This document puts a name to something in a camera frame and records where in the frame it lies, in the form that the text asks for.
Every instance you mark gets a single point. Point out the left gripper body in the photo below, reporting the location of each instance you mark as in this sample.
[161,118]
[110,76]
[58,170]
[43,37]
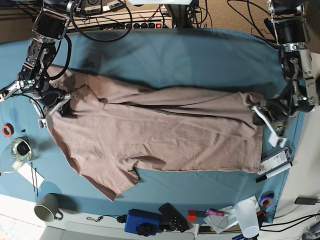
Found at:
[277,111]

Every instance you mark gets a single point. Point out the pink T-shirt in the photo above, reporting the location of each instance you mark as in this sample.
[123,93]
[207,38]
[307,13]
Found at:
[117,126]

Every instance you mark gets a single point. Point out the black phone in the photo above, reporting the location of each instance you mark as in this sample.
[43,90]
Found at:
[306,201]

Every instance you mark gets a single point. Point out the black remote control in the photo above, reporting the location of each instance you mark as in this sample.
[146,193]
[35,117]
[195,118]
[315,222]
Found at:
[174,217]

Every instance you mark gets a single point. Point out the red black block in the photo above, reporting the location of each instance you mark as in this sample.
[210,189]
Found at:
[193,215]

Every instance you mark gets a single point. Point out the black white marker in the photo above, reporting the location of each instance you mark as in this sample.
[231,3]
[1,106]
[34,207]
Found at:
[274,172]

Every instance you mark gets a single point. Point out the blue table cloth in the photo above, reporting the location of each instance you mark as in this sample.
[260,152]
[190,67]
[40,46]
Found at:
[217,59]

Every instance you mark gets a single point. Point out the black zip tie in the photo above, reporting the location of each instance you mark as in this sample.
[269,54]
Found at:
[34,179]

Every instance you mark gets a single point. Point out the clear plastic case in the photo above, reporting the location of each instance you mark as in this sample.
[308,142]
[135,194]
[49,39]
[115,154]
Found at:
[275,160]

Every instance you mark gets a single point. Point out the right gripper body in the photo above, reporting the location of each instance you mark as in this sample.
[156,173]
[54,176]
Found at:
[47,95]

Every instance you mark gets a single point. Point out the white paper card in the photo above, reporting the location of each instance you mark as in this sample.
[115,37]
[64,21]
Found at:
[25,172]

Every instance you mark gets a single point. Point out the blue box with knob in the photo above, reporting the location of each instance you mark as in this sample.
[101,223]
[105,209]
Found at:
[142,223]

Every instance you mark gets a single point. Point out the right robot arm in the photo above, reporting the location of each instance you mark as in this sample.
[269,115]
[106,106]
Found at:
[34,80]

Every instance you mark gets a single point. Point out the orange white utility knife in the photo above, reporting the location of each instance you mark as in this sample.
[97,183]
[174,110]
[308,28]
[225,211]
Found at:
[2,96]

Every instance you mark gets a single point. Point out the purple tape roll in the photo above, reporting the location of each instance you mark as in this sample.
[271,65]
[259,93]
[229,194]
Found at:
[266,199]

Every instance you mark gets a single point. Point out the grey ceramic mug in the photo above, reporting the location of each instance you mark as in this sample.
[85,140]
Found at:
[47,209]

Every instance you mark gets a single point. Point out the red tape roll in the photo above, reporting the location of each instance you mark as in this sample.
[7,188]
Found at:
[7,130]

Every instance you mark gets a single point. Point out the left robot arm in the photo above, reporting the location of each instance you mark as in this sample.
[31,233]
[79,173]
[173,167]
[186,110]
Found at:
[290,22]

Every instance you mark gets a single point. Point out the purple tube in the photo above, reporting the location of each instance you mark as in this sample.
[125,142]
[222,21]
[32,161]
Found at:
[215,212]

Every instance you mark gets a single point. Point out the black power strip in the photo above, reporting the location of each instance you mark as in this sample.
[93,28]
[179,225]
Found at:
[144,25]

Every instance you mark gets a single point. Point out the translucent plastic cup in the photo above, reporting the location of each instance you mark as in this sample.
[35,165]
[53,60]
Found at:
[246,215]

